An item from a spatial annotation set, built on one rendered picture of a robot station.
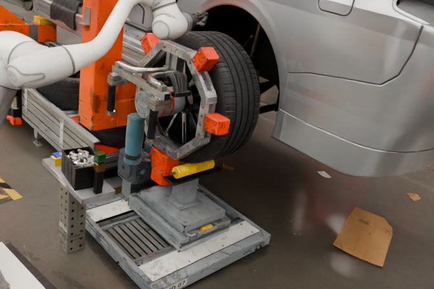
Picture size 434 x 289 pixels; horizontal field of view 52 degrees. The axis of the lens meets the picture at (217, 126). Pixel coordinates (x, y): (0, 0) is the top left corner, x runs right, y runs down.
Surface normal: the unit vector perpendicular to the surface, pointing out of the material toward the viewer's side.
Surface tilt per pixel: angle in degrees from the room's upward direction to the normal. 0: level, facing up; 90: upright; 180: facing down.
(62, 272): 0
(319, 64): 90
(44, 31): 90
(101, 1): 90
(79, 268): 0
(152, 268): 0
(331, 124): 90
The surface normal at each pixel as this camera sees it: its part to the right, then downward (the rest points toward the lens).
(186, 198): 0.67, 0.37
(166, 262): 0.15, -0.92
